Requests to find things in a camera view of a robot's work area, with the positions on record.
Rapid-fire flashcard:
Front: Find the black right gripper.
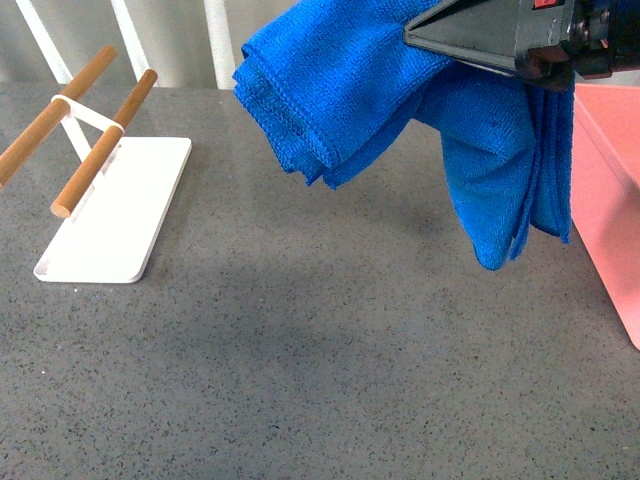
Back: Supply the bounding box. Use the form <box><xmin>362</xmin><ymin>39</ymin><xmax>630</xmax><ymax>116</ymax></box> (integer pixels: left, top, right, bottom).
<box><xmin>404</xmin><ymin>0</ymin><xmax>639</xmax><ymax>91</ymax></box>

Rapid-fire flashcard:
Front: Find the blue microfiber cloth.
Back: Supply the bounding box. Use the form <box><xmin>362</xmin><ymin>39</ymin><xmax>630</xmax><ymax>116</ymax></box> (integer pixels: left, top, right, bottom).
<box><xmin>234</xmin><ymin>1</ymin><xmax>574</xmax><ymax>270</ymax></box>

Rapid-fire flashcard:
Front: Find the pink plastic bin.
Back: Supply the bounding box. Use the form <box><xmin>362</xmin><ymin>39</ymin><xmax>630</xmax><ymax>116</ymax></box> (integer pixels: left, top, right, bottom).
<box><xmin>571</xmin><ymin>84</ymin><xmax>639</xmax><ymax>346</ymax></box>

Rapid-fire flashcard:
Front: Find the white rack with wooden bars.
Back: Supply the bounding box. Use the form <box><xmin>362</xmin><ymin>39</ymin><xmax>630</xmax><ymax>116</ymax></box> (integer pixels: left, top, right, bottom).
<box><xmin>1</xmin><ymin>46</ymin><xmax>192</xmax><ymax>284</ymax></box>

